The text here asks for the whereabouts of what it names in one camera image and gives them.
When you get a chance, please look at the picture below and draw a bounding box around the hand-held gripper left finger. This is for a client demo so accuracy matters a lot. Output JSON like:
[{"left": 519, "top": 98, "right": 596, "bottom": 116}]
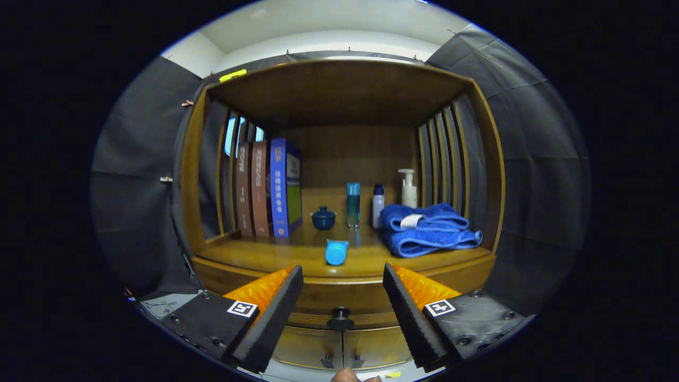
[{"left": 159, "top": 264, "right": 304, "bottom": 374}]

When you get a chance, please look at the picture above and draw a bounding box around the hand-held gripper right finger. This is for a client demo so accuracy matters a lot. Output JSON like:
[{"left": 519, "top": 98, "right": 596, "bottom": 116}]
[{"left": 382, "top": 262, "right": 534, "bottom": 373}]

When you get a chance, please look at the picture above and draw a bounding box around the wooden drawer with black knob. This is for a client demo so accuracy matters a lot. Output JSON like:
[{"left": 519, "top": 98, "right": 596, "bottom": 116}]
[{"left": 194, "top": 263, "right": 494, "bottom": 331}]

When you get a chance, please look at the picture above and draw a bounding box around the blue cosmetic tube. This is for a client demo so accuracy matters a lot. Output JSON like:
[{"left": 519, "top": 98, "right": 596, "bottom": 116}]
[{"left": 325, "top": 239, "right": 350, "bottom": 266}]

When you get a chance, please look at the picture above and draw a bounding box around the wooden cabinet door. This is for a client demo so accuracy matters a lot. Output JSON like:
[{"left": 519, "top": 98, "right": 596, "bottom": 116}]
[
  {"left": 273, "top": 325, "right": 343, "bottom": 369},
  {"left": 344, "top": 326, "right": 413, "bottom": 368}
]

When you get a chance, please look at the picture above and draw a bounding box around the wooden countertop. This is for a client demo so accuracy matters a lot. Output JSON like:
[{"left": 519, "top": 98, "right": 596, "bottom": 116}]
[{"left": 196, "top": 222, "right": 497, "bottom": 280}]

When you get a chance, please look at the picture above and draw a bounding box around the wooden cabinet with slatted hutch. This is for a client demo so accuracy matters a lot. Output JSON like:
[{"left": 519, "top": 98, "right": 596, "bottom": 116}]
[{"left": 180, "top": 58, "right": 506, "bottom": 370}]

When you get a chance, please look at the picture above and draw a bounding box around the folded blue towel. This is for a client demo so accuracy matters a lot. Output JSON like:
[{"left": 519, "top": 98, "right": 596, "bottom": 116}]
[{"left": 380, "top": 203, "right": 483, "bottom": 258}]

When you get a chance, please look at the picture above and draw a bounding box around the blue lidded tea cup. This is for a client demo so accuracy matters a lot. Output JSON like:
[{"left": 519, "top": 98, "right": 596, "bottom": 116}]
[{"left": 310, "top": 206, "right": 337, "bottom": 231}]

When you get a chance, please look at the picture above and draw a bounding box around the white bottle with blue cap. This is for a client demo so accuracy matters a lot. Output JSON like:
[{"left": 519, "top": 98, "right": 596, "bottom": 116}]
[{"left": 372, "top": 184, "right": 385, "bottom": 229}]

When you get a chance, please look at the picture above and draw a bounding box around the white pump bottle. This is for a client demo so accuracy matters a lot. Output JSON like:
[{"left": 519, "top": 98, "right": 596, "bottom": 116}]
[{"left": 398, "top": 169, "right": 418, "bottom": 209}]

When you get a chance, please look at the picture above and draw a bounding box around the tall clear blue bottle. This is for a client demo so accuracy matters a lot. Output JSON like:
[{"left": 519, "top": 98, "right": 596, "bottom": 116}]
[{"left": 346, "top": 183, "right": 361, "bottom": 229}]

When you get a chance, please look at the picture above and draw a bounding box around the blue book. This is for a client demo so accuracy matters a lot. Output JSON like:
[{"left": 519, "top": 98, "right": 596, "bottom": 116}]
[{"left": 269, "top": 138, "right": 303, "bottom": 239}]

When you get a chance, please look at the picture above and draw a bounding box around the reddish brown book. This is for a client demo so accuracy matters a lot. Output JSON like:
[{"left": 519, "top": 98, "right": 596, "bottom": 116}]
[{"left": 251, "top": 140, "right": 272, "bottom": 238}]

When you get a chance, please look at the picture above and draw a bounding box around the dark brown book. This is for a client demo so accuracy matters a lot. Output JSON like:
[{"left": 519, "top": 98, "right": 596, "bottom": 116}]
[{"left": 236, "top": 142, "right": 255, "bottom": 237}]

